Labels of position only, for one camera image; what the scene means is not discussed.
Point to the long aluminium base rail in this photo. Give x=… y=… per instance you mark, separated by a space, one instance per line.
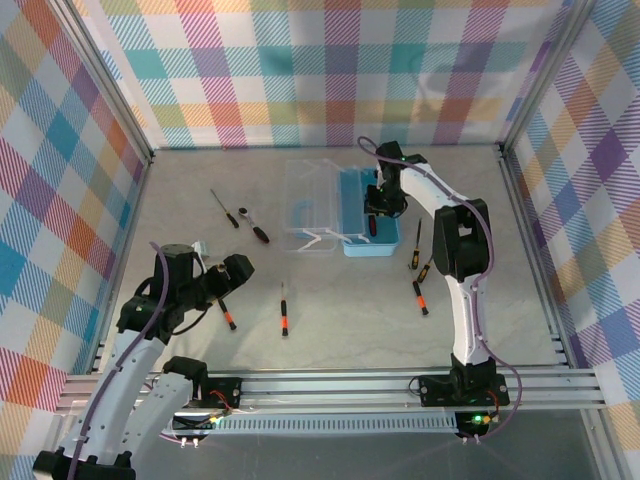
x=325 y=387

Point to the red black ratchet wrench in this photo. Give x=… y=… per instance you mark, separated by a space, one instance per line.
x=373 y=227
x=259 y=232

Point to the grey metal base plate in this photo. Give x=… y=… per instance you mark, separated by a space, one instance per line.
x=325 y=460

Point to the light blue plastic toolbox base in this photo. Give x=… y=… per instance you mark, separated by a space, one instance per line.
x=352 y=210

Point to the aluminium corner post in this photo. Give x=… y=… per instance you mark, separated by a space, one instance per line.
x=102 y=75
x=542 y=75

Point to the aluminium side rail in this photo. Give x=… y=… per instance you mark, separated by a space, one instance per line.
x=537 y=260
x=116 y=260

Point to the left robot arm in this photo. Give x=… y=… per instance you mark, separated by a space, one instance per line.
x=125 y=380

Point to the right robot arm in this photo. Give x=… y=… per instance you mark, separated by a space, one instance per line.
x=470 y=320

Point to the orange black precision screwdriver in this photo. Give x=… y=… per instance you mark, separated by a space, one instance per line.
x=228 y=316
x=421 y=300
x=284 y=315

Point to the transparent toolbox lid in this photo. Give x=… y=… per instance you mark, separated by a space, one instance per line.
x=320 y=200

